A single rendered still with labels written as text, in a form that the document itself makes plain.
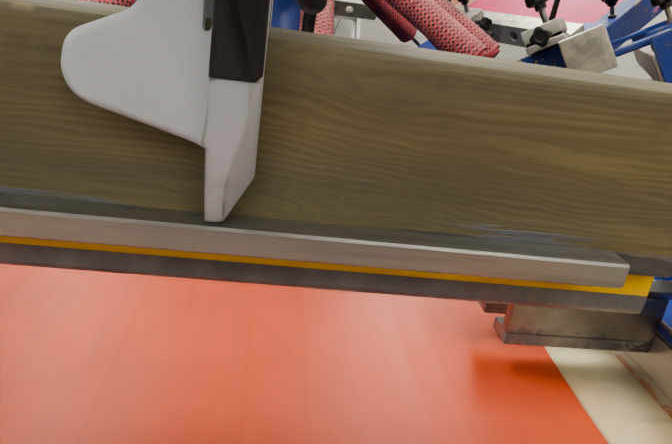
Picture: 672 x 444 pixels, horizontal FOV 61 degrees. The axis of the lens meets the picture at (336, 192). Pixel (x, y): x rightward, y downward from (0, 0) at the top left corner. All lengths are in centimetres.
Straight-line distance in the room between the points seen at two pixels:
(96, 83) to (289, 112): 6
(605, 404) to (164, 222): 28
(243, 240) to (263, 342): 17
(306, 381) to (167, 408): 8
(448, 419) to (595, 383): 11
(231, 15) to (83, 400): 22
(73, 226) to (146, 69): 6
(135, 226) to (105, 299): 21
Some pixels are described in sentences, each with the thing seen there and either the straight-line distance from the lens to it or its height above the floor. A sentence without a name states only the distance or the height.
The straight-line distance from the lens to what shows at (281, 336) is 37.
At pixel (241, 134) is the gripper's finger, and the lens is 17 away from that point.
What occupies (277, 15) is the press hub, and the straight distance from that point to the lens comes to 109.
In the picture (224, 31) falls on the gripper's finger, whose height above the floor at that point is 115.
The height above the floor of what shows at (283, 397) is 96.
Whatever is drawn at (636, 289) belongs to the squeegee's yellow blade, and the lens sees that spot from 28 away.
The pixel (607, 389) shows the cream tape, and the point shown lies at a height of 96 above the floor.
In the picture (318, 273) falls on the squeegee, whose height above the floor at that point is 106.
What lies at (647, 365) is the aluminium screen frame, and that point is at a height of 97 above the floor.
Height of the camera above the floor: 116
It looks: 19 degrees down
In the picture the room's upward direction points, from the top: 8 degrees clockwise
